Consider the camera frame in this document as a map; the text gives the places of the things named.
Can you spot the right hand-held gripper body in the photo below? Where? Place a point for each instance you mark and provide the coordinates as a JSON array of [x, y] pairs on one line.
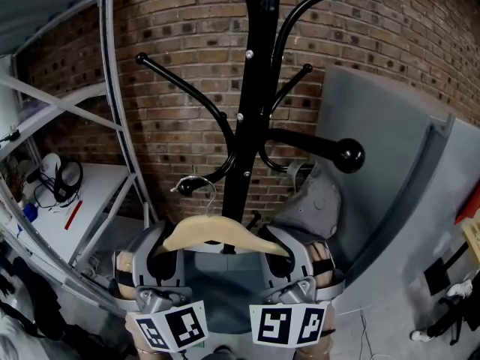
[[296, 257]]

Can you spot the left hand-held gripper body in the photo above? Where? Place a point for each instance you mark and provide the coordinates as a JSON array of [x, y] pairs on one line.
[[165, 272]]

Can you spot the blue-grey garment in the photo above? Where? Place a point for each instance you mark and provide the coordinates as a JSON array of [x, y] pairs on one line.
[[225, 287]]

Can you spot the wooden clothes hanger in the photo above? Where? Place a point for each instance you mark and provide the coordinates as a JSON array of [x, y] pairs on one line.
[[217, 231]]

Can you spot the person's left forearm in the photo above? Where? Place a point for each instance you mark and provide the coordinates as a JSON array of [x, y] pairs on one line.
[[142, 345]]

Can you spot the person's right forearm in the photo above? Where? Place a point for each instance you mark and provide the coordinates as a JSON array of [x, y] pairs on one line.
[[315, 351]]

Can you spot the person's right hand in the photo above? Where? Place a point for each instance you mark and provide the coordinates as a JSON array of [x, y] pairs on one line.
[[320, 251]]

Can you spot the person's left hand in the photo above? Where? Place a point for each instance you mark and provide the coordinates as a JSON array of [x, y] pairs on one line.
[[123, 263]]

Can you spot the grey cap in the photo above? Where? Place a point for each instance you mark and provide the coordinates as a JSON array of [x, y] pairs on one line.
[[318, 204]]

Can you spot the red ruler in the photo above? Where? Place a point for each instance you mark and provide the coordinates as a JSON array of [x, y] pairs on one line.
[[73, 215]]

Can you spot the grey refrigerator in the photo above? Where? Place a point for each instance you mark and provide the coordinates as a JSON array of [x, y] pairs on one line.
[[382, 171]]

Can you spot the black headphones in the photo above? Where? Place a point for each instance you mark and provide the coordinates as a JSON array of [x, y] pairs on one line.
[[67, 180]]

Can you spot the blue cloth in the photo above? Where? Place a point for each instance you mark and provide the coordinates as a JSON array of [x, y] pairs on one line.
[[30, 211]]

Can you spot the wooden table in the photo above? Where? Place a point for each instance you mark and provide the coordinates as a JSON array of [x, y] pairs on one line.
[[470, 242]]

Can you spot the black coat rack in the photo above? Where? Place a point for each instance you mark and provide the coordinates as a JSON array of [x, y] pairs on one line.
[[247, 88]]

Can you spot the brown dried plant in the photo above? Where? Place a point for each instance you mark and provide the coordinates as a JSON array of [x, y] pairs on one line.
[[15, 178]]

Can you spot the white metal shelving rack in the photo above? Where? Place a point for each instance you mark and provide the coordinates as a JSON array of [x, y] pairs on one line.
[[116, 99]]

